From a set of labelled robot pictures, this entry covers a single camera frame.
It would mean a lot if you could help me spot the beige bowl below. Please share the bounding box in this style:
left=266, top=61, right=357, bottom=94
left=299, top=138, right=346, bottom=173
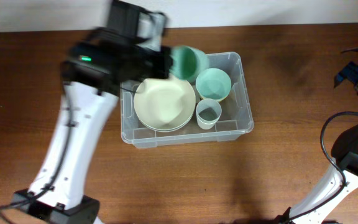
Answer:
left=133, top=76, right=196, bottom=118
left=138, top=116, right=192, bottom=133

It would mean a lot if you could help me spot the green cup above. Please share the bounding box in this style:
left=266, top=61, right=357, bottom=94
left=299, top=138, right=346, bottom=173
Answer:
left=170, top=45, right=209, bottom=83

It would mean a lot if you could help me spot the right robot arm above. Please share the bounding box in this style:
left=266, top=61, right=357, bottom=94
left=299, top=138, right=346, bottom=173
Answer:
left=274, top=62, right=358, bottom=223

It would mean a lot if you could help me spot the clear plastic storage container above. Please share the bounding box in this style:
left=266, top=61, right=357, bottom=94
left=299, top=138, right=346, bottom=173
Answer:
left=121, top=52, right=254, bottom=149

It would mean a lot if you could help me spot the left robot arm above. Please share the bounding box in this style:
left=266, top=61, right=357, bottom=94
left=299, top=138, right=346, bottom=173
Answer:
left=9, top=1, right=172, bottom=223

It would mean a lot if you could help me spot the grey cup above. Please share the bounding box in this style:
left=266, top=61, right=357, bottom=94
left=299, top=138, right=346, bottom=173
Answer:
left=196, top=99, right=222, bottom=129

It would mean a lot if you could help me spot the green bowl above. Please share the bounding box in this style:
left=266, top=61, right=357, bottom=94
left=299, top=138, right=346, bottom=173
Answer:
left=195, top=68, right=232, bottom=102

